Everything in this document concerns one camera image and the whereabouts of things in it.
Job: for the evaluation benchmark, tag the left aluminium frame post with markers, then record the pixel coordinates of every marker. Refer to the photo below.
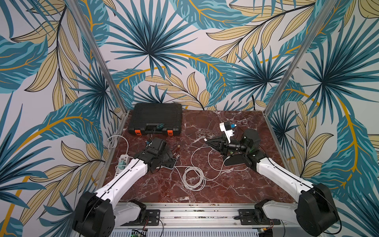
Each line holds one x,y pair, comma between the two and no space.
86,32

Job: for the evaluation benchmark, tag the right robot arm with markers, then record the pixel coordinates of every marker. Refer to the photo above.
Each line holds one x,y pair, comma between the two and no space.
313,209

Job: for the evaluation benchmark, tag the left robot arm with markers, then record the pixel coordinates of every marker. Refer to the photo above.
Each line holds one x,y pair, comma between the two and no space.
115,189

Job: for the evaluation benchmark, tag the black plastic tool case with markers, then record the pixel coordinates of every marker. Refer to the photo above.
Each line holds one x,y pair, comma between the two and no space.
156,118

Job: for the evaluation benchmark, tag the white power strip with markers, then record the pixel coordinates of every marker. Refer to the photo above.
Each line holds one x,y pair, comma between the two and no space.
123,161

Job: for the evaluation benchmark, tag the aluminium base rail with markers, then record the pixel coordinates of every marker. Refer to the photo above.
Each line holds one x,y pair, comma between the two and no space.
184,220

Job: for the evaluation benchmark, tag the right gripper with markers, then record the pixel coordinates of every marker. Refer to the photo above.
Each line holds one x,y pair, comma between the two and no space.
223,144

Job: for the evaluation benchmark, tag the aluminium frame post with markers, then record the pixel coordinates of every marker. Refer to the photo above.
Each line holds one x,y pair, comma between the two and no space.
86,32
317,25

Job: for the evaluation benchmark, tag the right aluminium frame post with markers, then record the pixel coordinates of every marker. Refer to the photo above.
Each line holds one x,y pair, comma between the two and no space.
317,25

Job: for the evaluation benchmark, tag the phone with light case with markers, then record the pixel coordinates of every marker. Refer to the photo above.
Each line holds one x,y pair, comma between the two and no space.
170,163

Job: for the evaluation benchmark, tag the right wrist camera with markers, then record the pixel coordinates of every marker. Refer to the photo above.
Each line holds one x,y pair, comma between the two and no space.
228,129

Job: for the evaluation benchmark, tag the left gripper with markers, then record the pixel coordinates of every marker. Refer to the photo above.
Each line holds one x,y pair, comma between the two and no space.
166,156

